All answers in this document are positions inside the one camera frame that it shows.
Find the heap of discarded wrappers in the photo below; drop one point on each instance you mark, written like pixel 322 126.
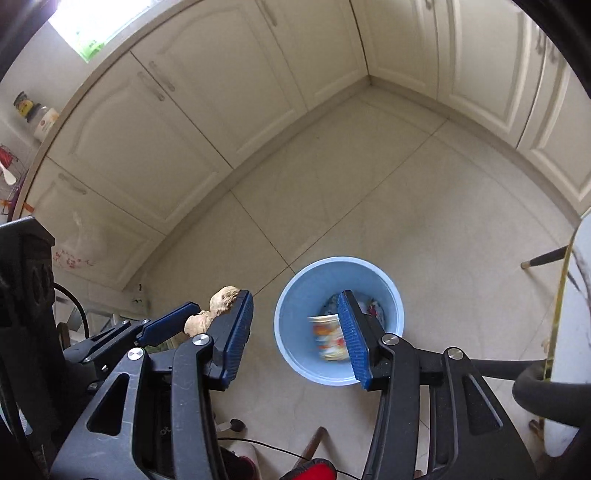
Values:
pixel 375 310

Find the white plastic bag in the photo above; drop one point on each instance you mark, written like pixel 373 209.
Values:
pixel 81 249

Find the red black slipper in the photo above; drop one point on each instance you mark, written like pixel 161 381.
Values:
pixel 314 470

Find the blue plastic bucket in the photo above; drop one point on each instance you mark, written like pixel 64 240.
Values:
pixel 314 286

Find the kitchen window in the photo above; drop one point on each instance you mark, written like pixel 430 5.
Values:
pixel 92 18

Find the cream base cabinet run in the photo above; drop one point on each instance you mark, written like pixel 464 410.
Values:
pixel 184 92

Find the yellow label jar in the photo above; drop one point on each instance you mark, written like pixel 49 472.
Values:
pixel 23 104

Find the printed paper cup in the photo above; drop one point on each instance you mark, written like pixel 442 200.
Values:
pixel 328 337

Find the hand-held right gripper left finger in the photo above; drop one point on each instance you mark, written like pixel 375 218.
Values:
pixel 238 341

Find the small green plant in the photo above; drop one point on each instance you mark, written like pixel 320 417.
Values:
pixel 92 47

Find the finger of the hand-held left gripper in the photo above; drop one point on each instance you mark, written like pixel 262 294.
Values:
pixel 168 323

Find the round marble table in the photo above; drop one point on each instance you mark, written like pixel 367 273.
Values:
pixel 572 323

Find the clear jar white label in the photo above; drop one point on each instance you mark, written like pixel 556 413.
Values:
pixel 46 123

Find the beige ginger root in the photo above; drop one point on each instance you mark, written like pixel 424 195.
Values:
pixel 221 300

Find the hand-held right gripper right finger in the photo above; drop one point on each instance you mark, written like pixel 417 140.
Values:
pixel 353 341

